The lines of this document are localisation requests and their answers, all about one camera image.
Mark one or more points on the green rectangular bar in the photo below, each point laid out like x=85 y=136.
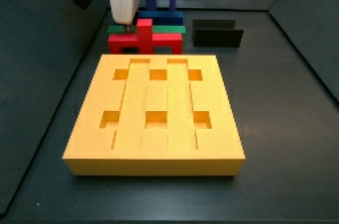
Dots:
x=116 y=29

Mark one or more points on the yellow slotted board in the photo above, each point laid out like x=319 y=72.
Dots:
x=156 y=118

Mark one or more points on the red cross-shaped block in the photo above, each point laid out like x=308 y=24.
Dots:
x=145 y=40

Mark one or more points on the blue rectangular bar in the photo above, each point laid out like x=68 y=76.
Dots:
x=163 y=18

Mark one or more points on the black angle bracket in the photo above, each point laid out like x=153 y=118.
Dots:
x=216 y=33

